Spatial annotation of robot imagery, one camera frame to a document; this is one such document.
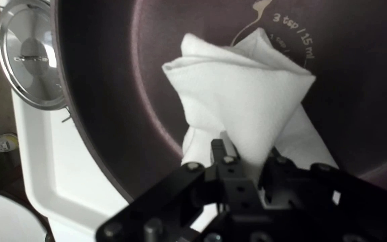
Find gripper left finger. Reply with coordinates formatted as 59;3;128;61
95;138;261;242

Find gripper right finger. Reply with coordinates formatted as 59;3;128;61
258;147;387;242

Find white towel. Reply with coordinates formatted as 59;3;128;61
162;28;342;232

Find dark non-stick pan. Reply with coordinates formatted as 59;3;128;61
52;0;387;203

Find white tray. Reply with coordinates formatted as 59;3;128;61
0;0;221;239

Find white round plate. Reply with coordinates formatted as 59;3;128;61
0;190;48;242

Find silver metal pot lid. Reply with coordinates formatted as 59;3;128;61
0;0;67;111

